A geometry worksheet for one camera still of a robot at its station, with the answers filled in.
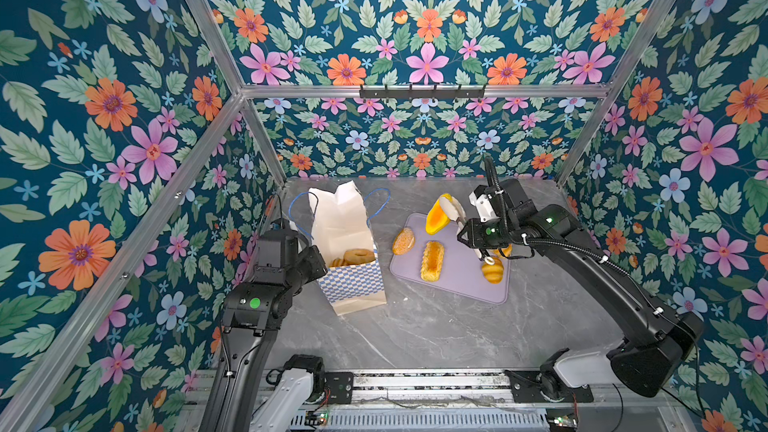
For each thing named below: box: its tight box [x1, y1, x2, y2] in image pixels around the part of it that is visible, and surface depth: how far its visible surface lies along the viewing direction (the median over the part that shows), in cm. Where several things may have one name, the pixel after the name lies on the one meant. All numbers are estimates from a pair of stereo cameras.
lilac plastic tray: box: [390, 213, 511, 304], surface depth 94 cm
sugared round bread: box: [392, 227, 416, 256], surface depth 98 cm
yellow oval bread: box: [426, 193, 453, 235], surface depth 82 cm
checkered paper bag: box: [309, 180, 387, 315], surface depth 80 cm
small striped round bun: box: [481, 258, 504, 284], surface depth 94 cm
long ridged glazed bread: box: [420, 241, 445, 282], surface depth 94 cm
